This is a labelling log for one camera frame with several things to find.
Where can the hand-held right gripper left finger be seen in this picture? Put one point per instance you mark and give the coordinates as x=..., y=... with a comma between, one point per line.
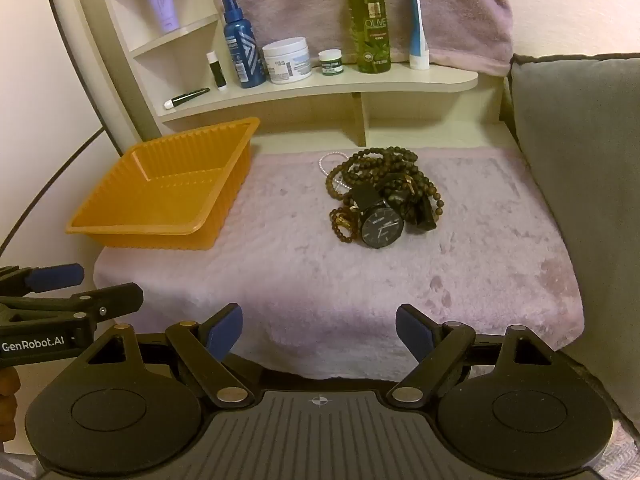
x=225, y=331

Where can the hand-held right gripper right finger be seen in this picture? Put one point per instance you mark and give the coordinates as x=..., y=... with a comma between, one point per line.
x=412, y=332

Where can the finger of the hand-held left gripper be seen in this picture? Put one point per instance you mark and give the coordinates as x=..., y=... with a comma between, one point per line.
x=55, y=277
x=100, y=301

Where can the black wristwatch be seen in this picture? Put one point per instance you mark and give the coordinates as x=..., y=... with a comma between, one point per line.
x=382, y=227

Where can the orange ribbed plastic tray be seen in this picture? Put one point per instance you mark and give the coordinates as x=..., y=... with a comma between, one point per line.
x=150, y=200

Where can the person's left hand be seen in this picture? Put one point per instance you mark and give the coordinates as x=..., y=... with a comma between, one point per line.
x=7, y=400

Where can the pink fuzzy mat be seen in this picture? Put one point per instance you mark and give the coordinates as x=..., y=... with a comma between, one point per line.
x=300, y=270

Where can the dark green tube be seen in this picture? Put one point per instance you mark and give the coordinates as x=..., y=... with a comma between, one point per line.
x=187, y=97

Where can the grey cushion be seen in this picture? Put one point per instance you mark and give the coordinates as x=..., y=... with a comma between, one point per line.
x=590, y=160

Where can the cream wooden shelf unit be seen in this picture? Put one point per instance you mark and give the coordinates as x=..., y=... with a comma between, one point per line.
x=400, y=82

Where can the green lip balm stick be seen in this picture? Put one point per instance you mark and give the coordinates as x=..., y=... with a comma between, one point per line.
x=217, y=70

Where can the white cream jar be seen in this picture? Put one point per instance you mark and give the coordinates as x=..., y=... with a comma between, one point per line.
x=286, y=60

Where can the small green jar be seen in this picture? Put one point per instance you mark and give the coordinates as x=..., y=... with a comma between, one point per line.
x=331, y=62

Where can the blue spray bottle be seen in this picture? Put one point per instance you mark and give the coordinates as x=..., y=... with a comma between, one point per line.
x=242, y=45

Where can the purple cosmetic tube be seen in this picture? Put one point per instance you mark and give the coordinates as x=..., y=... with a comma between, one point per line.
x=161, y=5

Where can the blue and white tube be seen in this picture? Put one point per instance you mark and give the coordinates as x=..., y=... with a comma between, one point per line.
x=417, y=35

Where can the green oil spray bottle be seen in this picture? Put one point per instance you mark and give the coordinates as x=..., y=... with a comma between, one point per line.
x=369, y=25

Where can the pink towel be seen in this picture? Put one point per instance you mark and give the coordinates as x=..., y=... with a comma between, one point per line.
x=300, y=5

